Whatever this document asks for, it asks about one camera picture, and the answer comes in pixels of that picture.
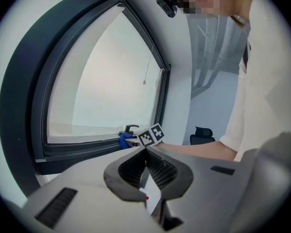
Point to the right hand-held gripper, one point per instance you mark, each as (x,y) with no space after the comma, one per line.
(150,136)

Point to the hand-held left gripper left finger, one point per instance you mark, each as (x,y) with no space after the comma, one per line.
(92,203)

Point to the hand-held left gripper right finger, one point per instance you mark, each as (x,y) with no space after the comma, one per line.
(208,190)

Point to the blue cloth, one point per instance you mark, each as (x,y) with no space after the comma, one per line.
(123,141)

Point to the dark window frame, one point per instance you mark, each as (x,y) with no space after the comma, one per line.
(17,93)

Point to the person's right forearm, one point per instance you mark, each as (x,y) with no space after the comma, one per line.
(198,150)

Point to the black office chair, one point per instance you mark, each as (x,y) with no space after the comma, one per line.
(202,136)

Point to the person's white shirt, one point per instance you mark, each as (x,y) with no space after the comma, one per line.
(269,81)

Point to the black head-mounted camera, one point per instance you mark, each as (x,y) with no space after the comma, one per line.
(168,5)

